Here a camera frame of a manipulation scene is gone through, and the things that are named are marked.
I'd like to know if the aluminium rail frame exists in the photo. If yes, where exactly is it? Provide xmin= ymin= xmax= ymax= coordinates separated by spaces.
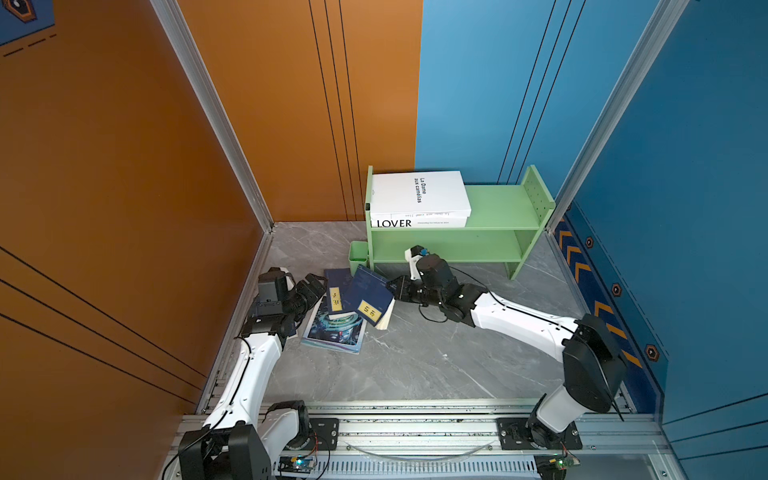
xmin=157 ymin=399 xmax=688 ymax=480

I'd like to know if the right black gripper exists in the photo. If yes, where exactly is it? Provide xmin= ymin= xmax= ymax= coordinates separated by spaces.
xmin=384 ymin=275 xmax=446 ymax=309

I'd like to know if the aluminium corner post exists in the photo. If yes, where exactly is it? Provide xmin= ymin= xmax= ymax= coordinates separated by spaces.
xmin=150 ymin=0 xmax=274 ymax=234
xmin=546 ymin=0 xmax=689 ymax=234

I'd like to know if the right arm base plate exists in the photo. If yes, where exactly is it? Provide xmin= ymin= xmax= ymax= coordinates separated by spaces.
xmin=496 ymin=417 xmax=583 ymax=450

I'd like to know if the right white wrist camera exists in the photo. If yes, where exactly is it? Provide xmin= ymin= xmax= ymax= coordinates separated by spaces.
xmin=405 ymin=245 xmax=429 ymax=281

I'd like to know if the white book with brown pattern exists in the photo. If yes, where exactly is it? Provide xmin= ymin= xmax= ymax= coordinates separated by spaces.
xmin=370 ymin=171 xmax=471 ymax=217

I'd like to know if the LOVER black white book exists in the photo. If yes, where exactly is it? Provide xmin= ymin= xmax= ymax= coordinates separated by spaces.
xmin=370 ymin=215 xmax=468 ymax=229

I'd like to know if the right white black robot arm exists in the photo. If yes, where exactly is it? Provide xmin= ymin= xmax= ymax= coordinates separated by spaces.
xmin=387 ymin=247 xmax=627 ymax=449

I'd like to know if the left aluminium corner post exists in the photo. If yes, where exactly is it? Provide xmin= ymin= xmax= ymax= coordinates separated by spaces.
xmin=150 ymin=0 xmax=274 ymax=234

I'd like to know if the left green circuit board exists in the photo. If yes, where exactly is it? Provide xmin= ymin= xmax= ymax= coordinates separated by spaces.
xmin=277 ymin=456 xmax=318 ymax=478

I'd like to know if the colourful teal magazine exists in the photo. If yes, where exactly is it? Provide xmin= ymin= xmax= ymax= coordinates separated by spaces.
xmin=301 ymin=298 xmax=367 ymax=354

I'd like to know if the navy book with yellow label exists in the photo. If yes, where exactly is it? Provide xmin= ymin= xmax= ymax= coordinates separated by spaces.
xmin=341 ymin=265 xmax=395 ymax=330

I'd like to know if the navy blue book upper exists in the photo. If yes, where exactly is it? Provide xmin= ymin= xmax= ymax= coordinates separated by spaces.
xmin=324 ymin=268 xmax=353 ymax=315

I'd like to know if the small green pen holder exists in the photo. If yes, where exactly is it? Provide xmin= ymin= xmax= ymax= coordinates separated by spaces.
xmin=348 ymin=241 xmax=369 ymax=276

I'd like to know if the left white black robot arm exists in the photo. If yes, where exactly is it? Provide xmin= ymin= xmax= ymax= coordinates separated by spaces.
xmin=161 ymin=267 xmax=328 ymax=479

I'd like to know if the right circuit board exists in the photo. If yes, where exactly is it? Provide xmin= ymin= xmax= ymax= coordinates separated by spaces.
xmin=534 ymin=456 xmax=581 ymax=480

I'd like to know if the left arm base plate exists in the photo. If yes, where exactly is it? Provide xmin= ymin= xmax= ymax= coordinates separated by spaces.
xmin=284 ymin=416 xmax=340 ymax=452

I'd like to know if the green wooden two-tier shelf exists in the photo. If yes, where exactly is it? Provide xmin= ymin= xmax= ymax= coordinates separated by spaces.
xmin=366 ymin=165 xmax=556 ymax=280

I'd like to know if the right aluminium corner post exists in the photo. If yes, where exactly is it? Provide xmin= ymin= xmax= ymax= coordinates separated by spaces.
xmin=546 ymin=0 xmax=689 ymax=234

